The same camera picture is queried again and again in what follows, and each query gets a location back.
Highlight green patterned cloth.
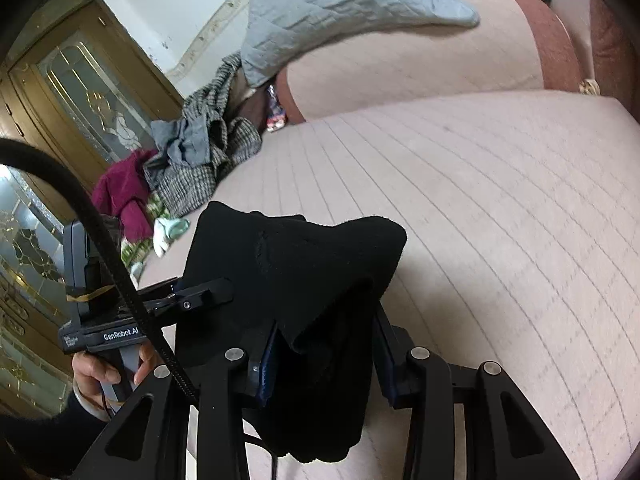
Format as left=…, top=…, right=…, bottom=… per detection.
left=120, top=194, right=167, bottom=277

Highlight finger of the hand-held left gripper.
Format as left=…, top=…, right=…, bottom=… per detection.
left=149, top=278, right=235, bottom=317
left=137, top=277, right=184, bottom=306

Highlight thick black cable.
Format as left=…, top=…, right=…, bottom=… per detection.
left=0, top=139, right=198, bottom=403

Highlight grey quilted blanket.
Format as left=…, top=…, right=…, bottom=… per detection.
left=240, top=0, right=482, bottom=89

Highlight black pants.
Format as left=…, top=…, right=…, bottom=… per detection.
left=175, top=200, right=409, bottom=464

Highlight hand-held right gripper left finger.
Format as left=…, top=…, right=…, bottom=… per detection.
left=71, top=321, right=280, bottom=480

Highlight maroon garment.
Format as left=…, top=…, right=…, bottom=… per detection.
left=91, top=149, right=162, bottom=244

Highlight thin black cable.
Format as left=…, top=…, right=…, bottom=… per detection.
left=239, top=407, right=283, bottom=480

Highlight white cloth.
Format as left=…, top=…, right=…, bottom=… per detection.
left=152, top=217, right=174, bottom=257

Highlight brown cloth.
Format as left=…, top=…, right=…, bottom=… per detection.
left=234, top=85, right=269, bottom=127

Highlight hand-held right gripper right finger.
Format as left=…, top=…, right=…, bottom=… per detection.
left=373, top=303, right=572, bottom=480

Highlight colourful packet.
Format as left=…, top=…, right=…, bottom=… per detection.
left=264, top=84, right=289, bottom=134

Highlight grey shirt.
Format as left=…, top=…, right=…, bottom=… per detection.
left=149, top=117, right=212, bottom=169

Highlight person's left hand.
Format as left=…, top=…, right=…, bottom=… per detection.
left=72, top=346, right=163, bottom=409

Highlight person's left forearm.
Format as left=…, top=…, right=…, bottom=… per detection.
left=0, top=392, right=114, bottom=480

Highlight gold patterned glass door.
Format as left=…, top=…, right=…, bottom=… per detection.
left=0, top=164, right=83, bottom=413

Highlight pink quilted sofa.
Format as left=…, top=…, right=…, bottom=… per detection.
left=134, top=0, right=640, bottom=480

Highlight checked tweed garment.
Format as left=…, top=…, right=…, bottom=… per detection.
left=143, top=54, right=265, bottom=217

